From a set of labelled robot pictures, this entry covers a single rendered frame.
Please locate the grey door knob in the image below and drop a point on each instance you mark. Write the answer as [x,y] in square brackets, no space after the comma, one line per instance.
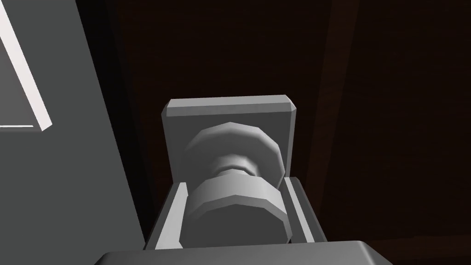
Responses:
[235,176]

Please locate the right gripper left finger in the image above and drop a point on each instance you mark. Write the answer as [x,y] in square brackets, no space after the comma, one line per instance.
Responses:
[170,221]

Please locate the dark brown door leaf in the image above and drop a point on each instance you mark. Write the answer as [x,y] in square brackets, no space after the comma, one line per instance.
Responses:
[386,110]

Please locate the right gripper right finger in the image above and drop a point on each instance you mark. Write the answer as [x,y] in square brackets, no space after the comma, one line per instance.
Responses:
[302,213]

